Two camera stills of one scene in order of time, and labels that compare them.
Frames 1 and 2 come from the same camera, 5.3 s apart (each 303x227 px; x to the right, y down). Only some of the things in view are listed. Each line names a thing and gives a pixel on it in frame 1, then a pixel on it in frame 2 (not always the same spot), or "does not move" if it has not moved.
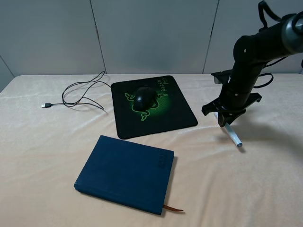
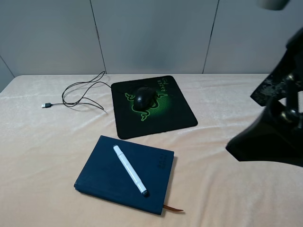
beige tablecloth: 49,125 does not move
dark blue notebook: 130,173 does not move
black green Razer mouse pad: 170,112 does not move
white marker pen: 233,134 -> 143,190
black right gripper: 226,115 -> 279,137
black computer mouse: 144,97 does not move
